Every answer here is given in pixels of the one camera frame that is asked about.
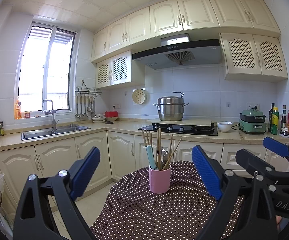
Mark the upper cream cabinets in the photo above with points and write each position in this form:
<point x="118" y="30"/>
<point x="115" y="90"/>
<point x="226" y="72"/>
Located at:
<point x="246" y="29"/>

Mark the light blue handled utensil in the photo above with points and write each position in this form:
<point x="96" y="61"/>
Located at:
<point x="151" y="158"/>

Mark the dark olive oil bottle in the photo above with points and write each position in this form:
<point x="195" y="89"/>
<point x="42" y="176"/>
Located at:
<point x="270" y="116"/>

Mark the chrome kitchen faucet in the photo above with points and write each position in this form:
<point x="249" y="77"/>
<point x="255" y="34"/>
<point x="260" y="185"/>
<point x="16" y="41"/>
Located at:
<point x="52" y="112"/>

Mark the dark soy sauce bottle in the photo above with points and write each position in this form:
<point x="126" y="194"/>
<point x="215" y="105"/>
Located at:
<point x="283" y="120"/>

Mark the metal spoon in holder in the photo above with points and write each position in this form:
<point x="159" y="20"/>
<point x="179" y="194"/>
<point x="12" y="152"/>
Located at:
<point x="164" y="155"/>

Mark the stainless steel steamer pot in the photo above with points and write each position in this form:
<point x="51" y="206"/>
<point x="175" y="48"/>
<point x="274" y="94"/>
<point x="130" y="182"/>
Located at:
<point x="171" y="108"/>

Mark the yellow green bottle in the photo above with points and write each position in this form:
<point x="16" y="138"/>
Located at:
<point x="274" y="121"/>

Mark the pink cylindrical utensil holder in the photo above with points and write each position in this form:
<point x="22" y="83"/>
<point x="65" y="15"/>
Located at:
<point x="159" y="181"/>

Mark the grey range hood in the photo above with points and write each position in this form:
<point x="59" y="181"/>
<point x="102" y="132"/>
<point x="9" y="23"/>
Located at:
<point x="180" y="51"/>

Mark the orange bottle on sill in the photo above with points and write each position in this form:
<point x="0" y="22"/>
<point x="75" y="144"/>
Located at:
<point x="17" y="110"/>

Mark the stainless steel sink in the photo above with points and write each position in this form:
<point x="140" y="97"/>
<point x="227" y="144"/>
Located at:
<point x="41" y="133"/>

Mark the hanging utensil rack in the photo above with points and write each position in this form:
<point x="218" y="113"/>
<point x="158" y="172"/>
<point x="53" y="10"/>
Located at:
<point x="85" y="101"/>

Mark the person's right hand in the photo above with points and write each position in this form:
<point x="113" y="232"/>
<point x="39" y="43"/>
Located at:
<point x="281" y="220"/>

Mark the white ceramic bowl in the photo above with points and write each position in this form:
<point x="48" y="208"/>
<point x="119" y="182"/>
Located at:
<point x="224" y="126"/>

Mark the wooden chopstick in holder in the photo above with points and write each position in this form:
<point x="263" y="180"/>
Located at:
<point x="144" y="138"/>

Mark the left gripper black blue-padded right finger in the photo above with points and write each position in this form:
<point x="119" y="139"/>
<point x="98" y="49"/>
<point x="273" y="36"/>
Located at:
<point x="256" y="219"/>

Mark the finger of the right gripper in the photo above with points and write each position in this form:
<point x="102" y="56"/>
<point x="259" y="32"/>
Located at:
<point x="252" y="164"/>

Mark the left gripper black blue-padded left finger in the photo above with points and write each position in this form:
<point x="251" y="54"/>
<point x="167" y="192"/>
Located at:
<point x="34" y="219"/>

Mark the green electric cooker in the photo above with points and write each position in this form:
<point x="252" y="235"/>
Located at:
<point x="252" y="121"/>

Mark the cream round wall strainer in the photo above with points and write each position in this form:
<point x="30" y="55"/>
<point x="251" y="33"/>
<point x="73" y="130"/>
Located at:
<point x="139" y="96"/>

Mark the stack of white dishes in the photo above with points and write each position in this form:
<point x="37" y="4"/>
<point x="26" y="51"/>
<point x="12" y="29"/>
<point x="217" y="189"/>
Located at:
<point x="100" y="118"/>

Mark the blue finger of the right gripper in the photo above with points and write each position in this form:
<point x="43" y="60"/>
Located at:
<point x="276" y="147"/>

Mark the red bowl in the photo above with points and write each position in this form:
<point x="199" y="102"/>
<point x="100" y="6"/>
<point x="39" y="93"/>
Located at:
<point x="111" y="115"/>

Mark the black gas stove top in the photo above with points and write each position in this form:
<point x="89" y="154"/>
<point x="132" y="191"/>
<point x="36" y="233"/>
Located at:
<point x="182" y="129"/>

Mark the kitchen window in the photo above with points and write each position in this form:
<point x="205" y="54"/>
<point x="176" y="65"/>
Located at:
<point x="45" y="70"/>

